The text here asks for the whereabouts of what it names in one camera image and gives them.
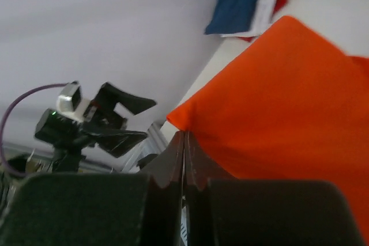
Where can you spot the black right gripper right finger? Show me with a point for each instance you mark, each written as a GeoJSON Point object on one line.
{"type": "Point", "coordinates": [224, 210]}

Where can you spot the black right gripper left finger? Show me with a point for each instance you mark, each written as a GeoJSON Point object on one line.
{"type": "Point", "coordinates": [141, 208]}

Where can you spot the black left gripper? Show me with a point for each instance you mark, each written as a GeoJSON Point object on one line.
{"type": "Point", "coordinates": [102, 126]}

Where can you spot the orange t shirt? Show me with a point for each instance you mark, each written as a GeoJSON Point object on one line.
{"type": "Point", "coordinates": [291, 106]}

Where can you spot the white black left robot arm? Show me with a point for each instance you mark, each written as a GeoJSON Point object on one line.
{"type": "Point", "coordinates": [68, 159]}

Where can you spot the folded blue t shirt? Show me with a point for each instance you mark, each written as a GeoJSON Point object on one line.
{"type": "Point", "coordinates": [231, 16]}

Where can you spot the folded white t shirt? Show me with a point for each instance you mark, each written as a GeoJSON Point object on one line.
{"type": "Point", "coordinates": [261, 20]}

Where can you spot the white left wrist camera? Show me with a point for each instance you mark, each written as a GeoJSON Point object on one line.
{"type": "Point", "coordinates": [71, 103]}

